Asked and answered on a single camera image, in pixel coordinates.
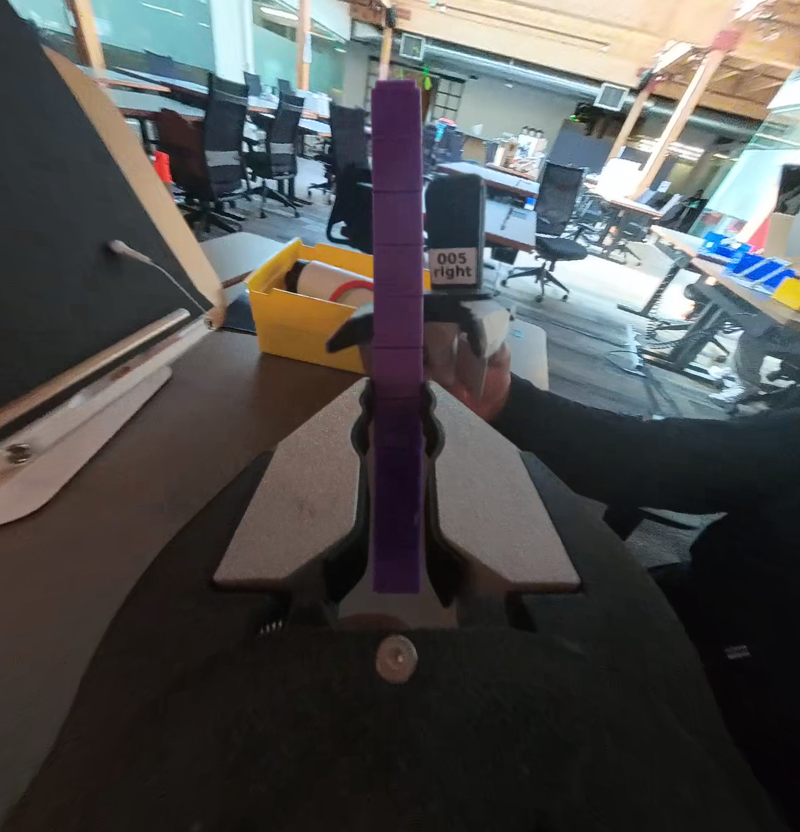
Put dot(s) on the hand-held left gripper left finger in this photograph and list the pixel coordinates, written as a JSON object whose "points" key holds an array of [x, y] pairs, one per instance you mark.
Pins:
{"points": [[302, 513]]}

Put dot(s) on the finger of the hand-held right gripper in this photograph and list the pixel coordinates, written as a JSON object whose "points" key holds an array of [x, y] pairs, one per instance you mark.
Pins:
{"points": [[445, 354], [364, 333]]}

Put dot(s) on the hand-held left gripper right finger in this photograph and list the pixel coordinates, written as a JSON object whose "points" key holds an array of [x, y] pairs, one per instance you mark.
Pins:
{"points": [[504, 513]]}

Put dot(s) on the yellow storage bin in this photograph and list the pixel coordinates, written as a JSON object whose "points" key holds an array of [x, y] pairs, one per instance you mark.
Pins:
{"points": [[289, 325]]}

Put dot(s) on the purple block stick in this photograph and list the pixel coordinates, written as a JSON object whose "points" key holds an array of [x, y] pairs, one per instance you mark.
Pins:
{"points": [[398, 260]]}

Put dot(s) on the person's right forearm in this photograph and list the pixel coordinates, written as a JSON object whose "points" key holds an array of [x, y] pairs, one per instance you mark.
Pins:
{"points": [[633, 448]]}

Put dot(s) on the grey office desk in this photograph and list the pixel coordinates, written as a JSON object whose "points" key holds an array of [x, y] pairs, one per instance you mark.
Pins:
{"points": [[510, 221]]}

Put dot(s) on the white roll with black cap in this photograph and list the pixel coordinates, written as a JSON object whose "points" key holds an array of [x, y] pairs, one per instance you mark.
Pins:
{"points": [[315, 279]]}

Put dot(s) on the black office chair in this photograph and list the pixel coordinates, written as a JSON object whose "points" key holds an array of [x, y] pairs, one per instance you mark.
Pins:
{"points": [[559, 214], [348, 169], [283, 149], [224, 149]]}

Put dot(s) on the silver clamp bar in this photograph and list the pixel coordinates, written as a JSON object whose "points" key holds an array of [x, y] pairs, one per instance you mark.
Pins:
{"points": [[101, 364]]}

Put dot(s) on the orange traffic cone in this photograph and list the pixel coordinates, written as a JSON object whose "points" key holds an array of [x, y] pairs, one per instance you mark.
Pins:
{"points": [[162, 166]]}

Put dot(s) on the long work desk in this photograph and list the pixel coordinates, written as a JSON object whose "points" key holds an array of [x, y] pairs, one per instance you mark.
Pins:
{"points": [[731, 305]]}

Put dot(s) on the cluster of blue bins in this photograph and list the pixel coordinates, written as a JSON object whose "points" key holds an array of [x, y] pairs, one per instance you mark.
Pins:
{"points": [[750, 263]]}

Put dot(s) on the computer monitor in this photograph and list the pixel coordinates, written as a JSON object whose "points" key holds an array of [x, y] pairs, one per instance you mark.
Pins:
{"points": [[796, 188]]}

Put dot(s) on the black board with wooden edge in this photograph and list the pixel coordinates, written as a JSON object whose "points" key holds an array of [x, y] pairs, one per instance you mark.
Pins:
{"points": [[49, 195]]}

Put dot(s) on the small yellow parts bin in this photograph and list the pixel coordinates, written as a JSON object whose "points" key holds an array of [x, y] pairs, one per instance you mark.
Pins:
{"points": [[796, 292]]}

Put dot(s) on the wall air vent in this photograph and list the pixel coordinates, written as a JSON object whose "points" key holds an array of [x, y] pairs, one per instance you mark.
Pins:
{"points": [[411, 45], [611, 95]]}

